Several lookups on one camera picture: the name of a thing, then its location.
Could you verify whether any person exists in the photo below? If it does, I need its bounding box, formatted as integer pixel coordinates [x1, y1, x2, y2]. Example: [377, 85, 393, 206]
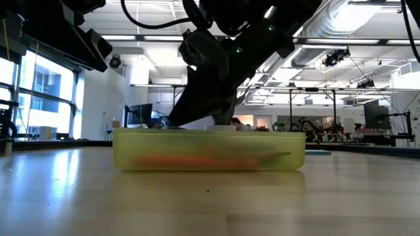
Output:
[229, 117, 252, 132]

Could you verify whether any ceiling light strip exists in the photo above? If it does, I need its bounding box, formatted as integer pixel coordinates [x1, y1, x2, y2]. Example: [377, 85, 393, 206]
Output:
[100, 34, 184, 42]
[295, 38, 420, 46]

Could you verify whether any large window with dark frame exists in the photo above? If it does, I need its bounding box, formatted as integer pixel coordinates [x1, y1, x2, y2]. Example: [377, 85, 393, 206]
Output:
[0, 49, 85, 142]

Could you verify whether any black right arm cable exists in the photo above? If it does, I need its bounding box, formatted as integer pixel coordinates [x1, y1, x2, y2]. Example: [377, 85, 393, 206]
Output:
[119, 0, 198, 30]

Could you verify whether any dark computer monitor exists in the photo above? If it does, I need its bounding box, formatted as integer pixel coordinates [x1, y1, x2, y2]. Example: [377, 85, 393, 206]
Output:
[127, 103, 154, 125]
[363, 100, 392, 130]

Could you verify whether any silver ventilation duct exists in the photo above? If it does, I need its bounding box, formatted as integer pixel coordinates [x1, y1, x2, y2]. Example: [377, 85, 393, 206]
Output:
[255, 0, 391, 86]

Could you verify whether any black ceiling camera mount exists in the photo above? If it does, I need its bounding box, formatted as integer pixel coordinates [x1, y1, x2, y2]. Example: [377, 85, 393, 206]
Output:
[322, 48, 351, 68]

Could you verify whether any translucent yellow-green pencil box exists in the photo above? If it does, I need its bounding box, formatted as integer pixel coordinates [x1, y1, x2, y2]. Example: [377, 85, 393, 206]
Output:
[112, 127, 306, 172]

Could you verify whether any black hanging cable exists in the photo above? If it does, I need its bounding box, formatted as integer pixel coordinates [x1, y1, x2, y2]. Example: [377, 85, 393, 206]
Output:
[400, 0, 420, 64]

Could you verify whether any orange plastic pen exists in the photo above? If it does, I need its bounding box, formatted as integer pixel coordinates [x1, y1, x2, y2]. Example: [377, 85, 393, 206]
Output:
[134, 154, 260, 170]

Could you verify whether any black equipment stand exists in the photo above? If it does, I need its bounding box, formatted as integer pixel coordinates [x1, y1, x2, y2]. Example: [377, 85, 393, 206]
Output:
[0, 81, 20, 140]

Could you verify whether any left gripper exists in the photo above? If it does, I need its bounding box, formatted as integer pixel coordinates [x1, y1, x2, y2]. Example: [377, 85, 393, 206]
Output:
[0, 0, 113, 73]

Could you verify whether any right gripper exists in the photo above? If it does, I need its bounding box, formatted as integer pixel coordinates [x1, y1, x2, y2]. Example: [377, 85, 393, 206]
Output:
[167, 29, 286, 127]

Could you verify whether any black metal rack frame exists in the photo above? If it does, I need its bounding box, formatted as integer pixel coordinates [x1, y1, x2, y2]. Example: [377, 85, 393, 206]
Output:
[288, 87, 338, 130]
[172, 84, 188, 114]

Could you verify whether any white bin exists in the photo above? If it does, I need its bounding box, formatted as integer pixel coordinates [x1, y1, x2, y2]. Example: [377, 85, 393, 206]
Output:
[39, 126, 53, 141]

